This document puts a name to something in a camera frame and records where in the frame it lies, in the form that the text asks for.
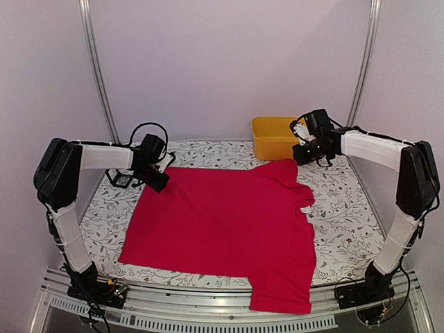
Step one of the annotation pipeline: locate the red t-shirt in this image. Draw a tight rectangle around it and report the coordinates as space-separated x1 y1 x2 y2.
119 160 316 314

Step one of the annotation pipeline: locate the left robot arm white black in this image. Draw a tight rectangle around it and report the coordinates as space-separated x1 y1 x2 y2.
33 135 176 301

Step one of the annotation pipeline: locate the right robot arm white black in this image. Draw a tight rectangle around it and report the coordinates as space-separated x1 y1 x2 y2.
289 109 441 307

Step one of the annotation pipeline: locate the black open brooch box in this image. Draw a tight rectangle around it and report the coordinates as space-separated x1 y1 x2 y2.
105 169 134 189

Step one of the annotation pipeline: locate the yellow plastic basket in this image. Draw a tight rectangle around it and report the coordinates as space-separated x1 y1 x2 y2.
252 117 300 161

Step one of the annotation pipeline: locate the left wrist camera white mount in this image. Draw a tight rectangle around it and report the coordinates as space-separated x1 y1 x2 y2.
155 152 176 173

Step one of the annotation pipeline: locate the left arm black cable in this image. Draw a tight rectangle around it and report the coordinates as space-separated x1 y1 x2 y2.
126 121 171 153

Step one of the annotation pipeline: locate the right aluminium frame post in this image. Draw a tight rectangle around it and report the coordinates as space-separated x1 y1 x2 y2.
346 0 382 126

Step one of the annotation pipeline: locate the aluminium frame post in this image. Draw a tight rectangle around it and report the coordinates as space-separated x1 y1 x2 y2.
346 0 382 126
78 0 120 143

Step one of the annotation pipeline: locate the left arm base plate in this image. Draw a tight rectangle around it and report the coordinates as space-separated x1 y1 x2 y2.
67 279 128 309

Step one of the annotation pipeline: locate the aluminium front rail frame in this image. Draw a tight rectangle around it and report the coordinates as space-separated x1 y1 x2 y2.
30 268 439 332

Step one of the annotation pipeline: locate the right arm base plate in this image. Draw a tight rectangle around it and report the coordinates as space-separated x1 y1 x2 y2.
334 275 395 309

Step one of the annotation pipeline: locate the left aluminium frame post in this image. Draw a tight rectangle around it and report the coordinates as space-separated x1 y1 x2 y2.
78 0 120 143

